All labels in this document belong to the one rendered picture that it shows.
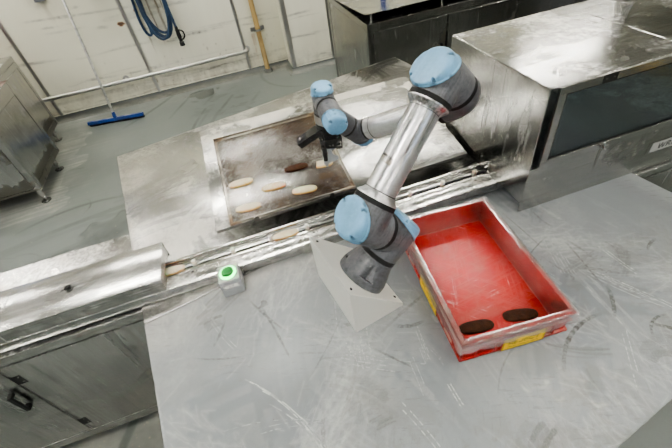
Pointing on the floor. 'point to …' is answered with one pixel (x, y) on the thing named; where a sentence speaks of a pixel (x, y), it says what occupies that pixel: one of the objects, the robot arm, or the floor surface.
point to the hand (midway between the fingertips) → (324, 160)
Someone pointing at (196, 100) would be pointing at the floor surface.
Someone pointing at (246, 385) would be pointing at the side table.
